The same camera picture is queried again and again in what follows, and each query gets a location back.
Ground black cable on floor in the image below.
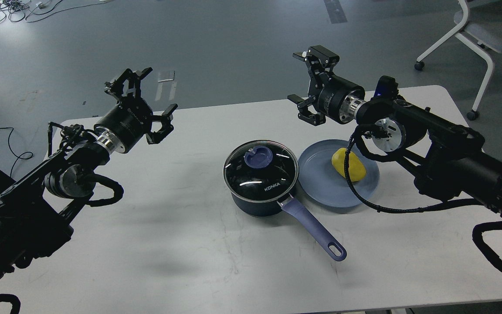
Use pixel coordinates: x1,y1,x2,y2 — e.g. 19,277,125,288
0,100,34,178

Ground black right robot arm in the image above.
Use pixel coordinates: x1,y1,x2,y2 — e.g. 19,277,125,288
288,45,502,272

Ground yellow potato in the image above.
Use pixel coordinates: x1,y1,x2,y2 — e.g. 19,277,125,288
331,147,367,182

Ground blue round plate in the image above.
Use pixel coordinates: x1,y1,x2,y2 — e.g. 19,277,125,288
298,139,379,210

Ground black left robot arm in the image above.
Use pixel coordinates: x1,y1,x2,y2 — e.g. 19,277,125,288
0,67,177,314

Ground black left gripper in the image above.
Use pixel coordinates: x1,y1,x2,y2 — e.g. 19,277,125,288
94,67,179,154

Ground dark blue saucepan purple handle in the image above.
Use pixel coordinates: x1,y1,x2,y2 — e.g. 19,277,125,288
223,140,347,262

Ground glass lid purple knob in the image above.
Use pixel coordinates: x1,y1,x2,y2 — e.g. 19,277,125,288
223,140,299,203

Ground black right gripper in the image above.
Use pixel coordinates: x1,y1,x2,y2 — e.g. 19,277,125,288
288,45,365,126

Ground white frame grey chair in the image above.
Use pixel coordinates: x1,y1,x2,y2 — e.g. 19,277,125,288
414,0,502,121

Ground tangled cables on floor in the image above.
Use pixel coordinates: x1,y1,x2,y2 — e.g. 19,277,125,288
0,0,112,28

